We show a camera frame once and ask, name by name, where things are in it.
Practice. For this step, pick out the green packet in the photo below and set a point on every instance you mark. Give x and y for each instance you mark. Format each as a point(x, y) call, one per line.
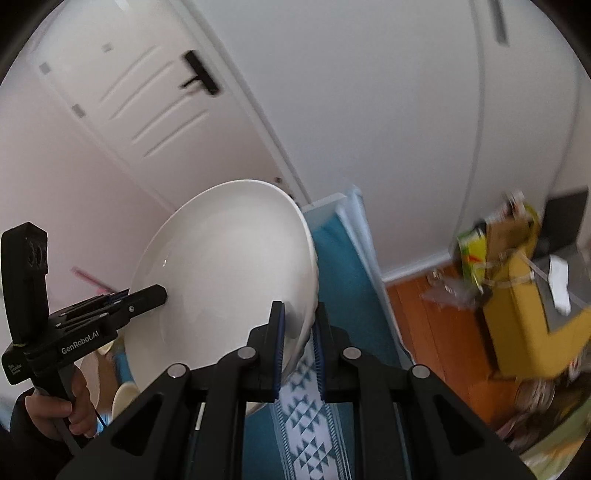
point(473, 258)

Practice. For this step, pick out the blue patterned tablecloth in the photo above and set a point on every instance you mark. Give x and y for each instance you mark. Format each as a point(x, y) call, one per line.
point(344, 286)

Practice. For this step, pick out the black flat panel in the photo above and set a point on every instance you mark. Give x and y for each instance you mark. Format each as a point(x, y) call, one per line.
point(561, 221)

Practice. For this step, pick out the white paper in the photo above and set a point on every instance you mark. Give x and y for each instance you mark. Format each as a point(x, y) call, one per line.
point(559, 286)

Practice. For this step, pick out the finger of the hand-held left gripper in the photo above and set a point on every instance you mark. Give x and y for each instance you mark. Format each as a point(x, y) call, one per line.
point(143, 298)
point(113, 297)

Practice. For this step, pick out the white door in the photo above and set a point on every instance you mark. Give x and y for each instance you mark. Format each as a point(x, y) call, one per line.
point(138, 69)

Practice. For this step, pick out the pink stick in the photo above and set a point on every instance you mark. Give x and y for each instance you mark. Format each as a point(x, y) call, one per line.
point(90, 278)

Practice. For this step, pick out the yellow cardboard box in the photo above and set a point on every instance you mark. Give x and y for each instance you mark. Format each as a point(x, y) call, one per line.
point(521, 323)

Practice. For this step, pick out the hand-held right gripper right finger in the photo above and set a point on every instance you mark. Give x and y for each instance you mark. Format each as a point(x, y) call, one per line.
point(318, 364)

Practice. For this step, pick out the large white bowl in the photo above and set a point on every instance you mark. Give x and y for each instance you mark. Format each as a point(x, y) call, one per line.
point(221, 258)

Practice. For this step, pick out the white wardrobe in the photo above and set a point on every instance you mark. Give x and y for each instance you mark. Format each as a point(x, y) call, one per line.
point(392, 115)

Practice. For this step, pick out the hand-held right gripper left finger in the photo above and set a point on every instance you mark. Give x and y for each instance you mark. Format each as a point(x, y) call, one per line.
point(278, 350)

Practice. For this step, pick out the person's left hand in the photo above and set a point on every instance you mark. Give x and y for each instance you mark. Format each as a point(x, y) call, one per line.
point(46, 408)

